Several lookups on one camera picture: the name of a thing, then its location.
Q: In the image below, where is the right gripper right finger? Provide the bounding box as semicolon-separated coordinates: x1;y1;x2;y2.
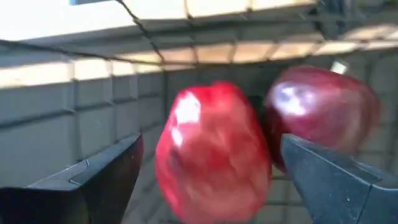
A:
281;133;398;224

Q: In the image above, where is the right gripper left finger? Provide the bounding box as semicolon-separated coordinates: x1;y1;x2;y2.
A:
0;133;144;224

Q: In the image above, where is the dark red apple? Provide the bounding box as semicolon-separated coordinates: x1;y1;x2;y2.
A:
263;60;382;174

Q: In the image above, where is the black wire basket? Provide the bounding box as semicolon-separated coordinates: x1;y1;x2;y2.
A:
0;0;398;224

